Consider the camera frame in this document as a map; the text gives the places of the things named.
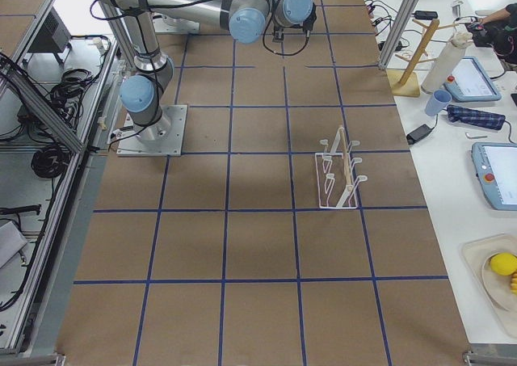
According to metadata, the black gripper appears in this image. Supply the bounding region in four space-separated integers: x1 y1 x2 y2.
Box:
273 23 291 42

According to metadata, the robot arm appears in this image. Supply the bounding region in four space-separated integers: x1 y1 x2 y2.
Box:
97 0 316 130

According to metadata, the blue cup on desk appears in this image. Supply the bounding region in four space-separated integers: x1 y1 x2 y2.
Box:
424 89 452 116

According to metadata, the wooden mug tree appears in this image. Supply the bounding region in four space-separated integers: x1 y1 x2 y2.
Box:
386 19 456 97

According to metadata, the black power adapter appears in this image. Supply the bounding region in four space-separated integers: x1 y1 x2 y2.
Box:
406 124 433 145

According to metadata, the white paper roll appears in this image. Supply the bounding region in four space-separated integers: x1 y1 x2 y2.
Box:
421 32 473 94

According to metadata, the teach pendant upper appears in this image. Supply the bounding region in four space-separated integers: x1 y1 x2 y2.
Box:
443 56 501 102

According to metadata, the teach pendant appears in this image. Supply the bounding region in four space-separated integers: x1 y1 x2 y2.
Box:
443 56 501 102
471 142 517 211

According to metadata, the blue plaid cloth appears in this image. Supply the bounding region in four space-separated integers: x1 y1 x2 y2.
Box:
446 104 506 130

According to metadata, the teach pendant lower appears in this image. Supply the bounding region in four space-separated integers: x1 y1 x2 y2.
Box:
471 142 517 211

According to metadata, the beige tray on desk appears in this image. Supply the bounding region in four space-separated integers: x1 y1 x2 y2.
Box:
462 233 516 339

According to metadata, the yellow lemon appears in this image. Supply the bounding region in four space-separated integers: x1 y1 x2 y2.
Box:
490 252 517 276

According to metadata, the aluminium frame post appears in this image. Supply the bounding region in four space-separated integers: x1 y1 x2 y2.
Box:
378 0 418 69

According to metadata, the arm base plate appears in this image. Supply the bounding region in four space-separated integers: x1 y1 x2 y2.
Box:
116 105 187 157

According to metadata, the white wire cup rack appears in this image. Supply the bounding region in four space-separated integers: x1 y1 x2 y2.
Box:
314 126 368 210

